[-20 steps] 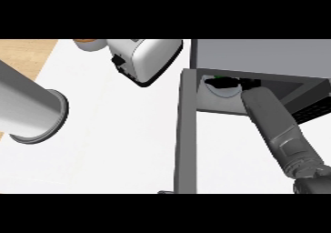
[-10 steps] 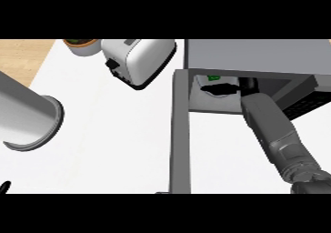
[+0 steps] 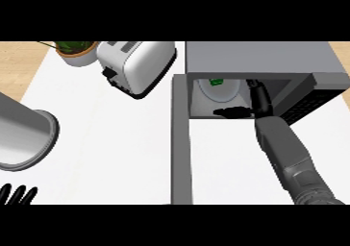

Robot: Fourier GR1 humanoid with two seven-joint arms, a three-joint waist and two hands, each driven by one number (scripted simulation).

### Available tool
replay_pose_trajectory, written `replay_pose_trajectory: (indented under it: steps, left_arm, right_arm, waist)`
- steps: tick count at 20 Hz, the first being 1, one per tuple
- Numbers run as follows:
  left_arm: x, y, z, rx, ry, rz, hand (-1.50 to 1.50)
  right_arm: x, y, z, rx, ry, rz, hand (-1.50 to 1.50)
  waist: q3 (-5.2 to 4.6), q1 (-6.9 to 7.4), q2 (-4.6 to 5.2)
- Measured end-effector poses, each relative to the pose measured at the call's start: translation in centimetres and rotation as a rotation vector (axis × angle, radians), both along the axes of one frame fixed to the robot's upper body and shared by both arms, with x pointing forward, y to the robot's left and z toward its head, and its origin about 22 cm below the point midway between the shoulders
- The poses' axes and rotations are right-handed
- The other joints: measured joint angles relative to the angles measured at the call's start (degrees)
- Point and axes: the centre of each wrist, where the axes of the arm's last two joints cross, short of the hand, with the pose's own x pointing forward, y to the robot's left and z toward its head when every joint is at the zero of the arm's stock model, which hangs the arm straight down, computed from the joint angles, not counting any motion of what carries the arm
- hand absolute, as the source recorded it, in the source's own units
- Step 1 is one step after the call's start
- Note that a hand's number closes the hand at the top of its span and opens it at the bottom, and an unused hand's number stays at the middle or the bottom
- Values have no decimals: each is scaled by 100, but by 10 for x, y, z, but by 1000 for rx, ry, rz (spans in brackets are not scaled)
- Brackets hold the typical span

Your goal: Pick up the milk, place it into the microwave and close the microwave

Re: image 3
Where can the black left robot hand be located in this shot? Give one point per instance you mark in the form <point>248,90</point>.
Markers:
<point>16,196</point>

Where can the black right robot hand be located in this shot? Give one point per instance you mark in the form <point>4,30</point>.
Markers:
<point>262,102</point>

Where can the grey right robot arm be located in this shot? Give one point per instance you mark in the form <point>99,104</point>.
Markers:
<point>282,147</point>

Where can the white round microwave plate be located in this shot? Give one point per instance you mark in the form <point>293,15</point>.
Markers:
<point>223,93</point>

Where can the green milk carton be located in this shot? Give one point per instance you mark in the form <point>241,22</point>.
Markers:
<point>217,82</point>

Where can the grey microwave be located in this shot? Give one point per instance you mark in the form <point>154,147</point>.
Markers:
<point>259,59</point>

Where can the grey microwave door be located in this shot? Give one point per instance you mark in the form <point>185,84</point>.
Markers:
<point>182,144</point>

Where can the grey metal cylinder container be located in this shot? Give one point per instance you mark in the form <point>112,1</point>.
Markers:
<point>17,134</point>

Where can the silver toaster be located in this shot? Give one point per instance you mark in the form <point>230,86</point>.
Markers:
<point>140,67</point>

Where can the white pot with orange rim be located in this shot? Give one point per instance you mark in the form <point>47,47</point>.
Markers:
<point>84,57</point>

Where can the green leafy plant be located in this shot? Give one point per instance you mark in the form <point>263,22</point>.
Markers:
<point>72,46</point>

